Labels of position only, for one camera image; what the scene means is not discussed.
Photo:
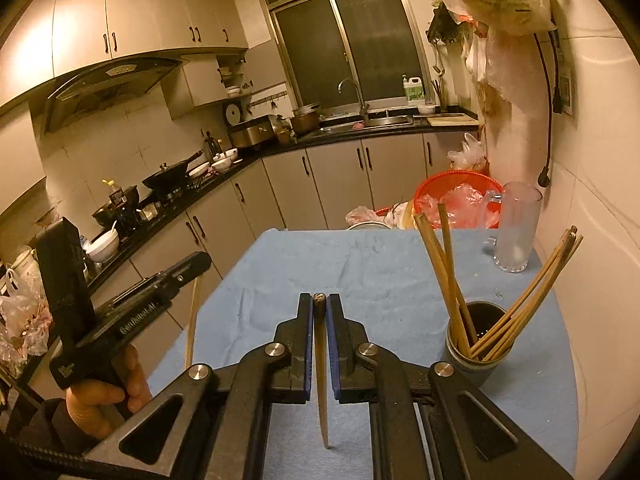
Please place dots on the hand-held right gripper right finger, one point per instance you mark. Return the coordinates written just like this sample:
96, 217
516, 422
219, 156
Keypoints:
333, 350

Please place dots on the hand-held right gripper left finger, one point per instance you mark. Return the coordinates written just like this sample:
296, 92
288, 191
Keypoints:
308, 347

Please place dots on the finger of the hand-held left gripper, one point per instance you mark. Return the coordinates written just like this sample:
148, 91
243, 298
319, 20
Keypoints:
187, 267

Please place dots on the single wooden chopstick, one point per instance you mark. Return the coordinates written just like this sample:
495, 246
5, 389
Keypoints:
190, 330
321, 385

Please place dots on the dark cylindrical chopstick holder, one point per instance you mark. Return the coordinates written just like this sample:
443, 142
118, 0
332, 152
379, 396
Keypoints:
465, 371

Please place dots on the bundle of wooden chopsticks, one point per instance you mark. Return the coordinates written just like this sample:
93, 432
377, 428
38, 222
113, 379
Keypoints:
527, 296

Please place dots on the person's left forearm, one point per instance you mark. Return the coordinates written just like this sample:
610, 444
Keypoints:
45, 425

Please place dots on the person's left hand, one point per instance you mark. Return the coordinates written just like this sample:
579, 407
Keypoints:
90, 405

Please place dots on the white bowl with spoon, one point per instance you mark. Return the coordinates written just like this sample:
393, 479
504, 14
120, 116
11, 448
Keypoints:
102, 248

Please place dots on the white pot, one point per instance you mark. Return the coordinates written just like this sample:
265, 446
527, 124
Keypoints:
22, 261

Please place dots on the crumpled plastic bags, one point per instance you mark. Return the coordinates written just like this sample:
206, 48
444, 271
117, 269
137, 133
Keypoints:
20, 320

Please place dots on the blue table cloth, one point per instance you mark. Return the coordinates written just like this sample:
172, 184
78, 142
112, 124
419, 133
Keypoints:
360, 270

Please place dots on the black pot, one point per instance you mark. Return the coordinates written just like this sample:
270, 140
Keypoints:
115, 210

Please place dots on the black wok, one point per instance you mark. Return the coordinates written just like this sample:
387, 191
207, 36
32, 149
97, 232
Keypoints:
165, 178

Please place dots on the white shallow bowl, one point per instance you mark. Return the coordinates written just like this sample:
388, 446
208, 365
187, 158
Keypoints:
199, 170

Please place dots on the oil bottle yellow cap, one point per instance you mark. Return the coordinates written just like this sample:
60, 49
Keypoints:
113, 190

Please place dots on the dark kettle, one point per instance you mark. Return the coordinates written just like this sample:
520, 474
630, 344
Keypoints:
212, 145

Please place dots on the white bowl rim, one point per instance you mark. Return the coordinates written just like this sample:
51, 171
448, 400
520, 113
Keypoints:
367, 227

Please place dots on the pink plastic bag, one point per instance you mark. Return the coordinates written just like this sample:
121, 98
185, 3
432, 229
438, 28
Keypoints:
362, 216

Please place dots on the metal roasting pan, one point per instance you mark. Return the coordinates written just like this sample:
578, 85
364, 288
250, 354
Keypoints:
247, 135

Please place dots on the round kitchen scale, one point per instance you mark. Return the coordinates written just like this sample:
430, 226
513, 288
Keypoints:
233, 112

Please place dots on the lower kitchen cabinets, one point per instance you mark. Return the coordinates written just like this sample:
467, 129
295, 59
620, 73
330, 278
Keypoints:
335, 175

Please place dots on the kitchen cabinets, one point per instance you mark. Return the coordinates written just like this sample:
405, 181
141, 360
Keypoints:
150, 10
335, 175

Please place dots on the brown cooking pot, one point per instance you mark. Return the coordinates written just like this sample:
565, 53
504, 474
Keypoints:
305, 122

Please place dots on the red mesh basket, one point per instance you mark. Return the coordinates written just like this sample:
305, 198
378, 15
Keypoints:
435, 185

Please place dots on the range hood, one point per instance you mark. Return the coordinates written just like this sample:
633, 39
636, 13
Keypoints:
110, 85

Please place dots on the frosted glass pitcher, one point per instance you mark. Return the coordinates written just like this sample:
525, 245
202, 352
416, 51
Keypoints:
517, 240

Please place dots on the black countertop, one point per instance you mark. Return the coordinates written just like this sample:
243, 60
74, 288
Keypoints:
360, 134

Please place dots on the steel sink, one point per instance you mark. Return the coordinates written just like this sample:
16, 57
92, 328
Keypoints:
385, 121

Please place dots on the white plastic bag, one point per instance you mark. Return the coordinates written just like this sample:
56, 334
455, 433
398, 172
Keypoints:
467, 155

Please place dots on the metal faucet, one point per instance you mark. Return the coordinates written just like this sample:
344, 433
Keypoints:
364, 107

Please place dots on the sliding kitchen window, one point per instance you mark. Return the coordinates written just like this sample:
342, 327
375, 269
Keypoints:
310, 50

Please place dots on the small white bowl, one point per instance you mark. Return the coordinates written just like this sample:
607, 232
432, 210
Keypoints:
426, 109

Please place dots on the wooden cutting board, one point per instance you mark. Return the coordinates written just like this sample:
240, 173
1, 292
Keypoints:
452, 120

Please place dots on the upper kitchen cabinets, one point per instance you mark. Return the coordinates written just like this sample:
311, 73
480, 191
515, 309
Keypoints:
150, 10

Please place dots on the green detergent jug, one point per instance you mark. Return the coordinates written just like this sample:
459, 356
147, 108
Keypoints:
412, 90

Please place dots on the hanging clear plastic bags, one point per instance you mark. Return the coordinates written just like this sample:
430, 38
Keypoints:
487, 65

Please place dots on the dark hanging cloth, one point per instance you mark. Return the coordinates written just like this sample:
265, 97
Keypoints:
442, 27

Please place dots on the open wall shelf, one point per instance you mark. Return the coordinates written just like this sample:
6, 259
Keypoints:
232, 76

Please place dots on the wall socket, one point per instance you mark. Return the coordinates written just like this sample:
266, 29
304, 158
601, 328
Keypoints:
565, 92

